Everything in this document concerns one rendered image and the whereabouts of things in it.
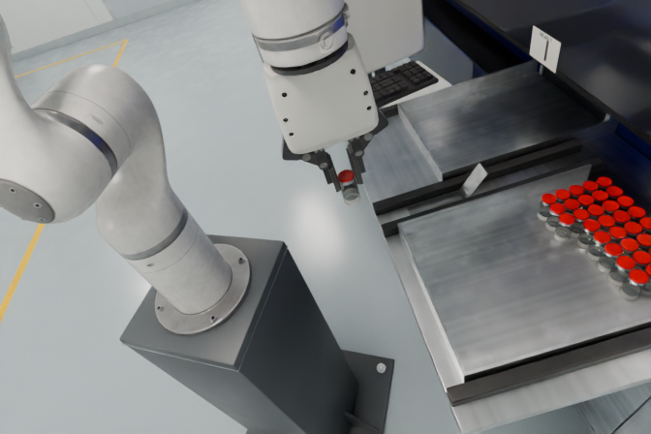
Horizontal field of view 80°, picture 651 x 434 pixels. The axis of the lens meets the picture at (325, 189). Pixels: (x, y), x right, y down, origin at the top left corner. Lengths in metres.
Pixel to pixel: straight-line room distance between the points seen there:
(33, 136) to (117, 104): 0.12
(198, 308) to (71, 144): 0.37
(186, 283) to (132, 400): 1.25
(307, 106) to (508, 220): 0.46
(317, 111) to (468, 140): 0.54
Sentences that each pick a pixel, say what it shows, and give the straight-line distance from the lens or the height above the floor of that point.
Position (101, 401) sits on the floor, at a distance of 2.00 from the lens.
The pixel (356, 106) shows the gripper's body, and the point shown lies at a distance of 0.40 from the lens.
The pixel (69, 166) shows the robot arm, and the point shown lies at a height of 1.24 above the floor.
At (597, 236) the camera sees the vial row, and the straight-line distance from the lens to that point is 0.68.
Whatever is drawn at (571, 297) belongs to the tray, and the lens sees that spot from 0.67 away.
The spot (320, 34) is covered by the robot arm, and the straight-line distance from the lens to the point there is 0.34.
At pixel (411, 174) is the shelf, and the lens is 0.81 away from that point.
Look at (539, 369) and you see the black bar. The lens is 0.59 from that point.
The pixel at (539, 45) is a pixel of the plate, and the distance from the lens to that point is 0.90.
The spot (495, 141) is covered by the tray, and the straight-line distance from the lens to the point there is 0.88.
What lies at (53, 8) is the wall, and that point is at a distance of 6.35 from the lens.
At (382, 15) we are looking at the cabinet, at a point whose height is 0.97.
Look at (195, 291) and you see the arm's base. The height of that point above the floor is 0.93.
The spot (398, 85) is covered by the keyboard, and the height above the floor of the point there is 0.82.
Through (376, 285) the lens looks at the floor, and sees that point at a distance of 1.69.
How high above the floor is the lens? 1.45
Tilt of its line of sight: 44 degrees down
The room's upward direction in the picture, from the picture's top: 19 degrees counter-clockwise
